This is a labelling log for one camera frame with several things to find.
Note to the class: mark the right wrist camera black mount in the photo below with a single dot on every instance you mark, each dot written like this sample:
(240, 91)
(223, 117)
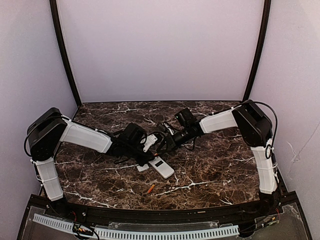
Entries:
(168, 128)

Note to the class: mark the white slotted cable duct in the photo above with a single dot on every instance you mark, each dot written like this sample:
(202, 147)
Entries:
(130, 231)

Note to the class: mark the white remote control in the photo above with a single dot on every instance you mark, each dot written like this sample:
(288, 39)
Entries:
(162, 167)

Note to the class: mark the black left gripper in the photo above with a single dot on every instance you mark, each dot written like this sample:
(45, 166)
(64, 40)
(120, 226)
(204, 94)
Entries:
(144, 158)

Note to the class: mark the white battery cover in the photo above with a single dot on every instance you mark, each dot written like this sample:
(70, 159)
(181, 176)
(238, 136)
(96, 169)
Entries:
(142, 168)

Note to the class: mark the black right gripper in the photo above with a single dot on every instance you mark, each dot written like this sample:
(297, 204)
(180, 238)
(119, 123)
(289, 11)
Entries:
(170, 142)

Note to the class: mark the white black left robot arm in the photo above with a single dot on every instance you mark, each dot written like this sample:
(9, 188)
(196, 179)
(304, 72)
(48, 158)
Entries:
(53, 128)

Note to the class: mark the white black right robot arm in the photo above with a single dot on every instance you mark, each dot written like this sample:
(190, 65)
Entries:
(254, 125)

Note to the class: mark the black corner frame post left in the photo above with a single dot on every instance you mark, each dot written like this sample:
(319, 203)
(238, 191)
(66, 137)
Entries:
(63, 51)

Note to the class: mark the black front rail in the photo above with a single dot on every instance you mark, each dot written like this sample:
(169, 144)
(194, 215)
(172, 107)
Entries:
(237, 214)

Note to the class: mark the black corner frame post right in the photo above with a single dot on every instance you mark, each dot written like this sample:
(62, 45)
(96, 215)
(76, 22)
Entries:
(258, 50)

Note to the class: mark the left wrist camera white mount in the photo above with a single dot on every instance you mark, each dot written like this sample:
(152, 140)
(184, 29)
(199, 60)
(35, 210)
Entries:
(150, 140)

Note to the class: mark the black corner frame post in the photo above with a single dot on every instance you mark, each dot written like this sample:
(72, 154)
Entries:
(63, 51)
(258, 50)

